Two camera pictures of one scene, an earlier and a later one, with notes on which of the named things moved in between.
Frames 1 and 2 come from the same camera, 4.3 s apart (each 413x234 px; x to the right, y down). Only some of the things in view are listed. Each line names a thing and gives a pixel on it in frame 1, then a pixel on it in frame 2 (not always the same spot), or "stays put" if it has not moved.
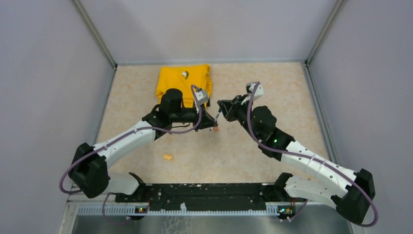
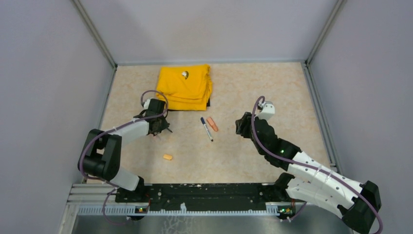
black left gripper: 206,120 -> 164,125
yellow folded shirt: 183,78 stays put
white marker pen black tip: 219,111 -> 208,132
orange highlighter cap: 167,156 stays put
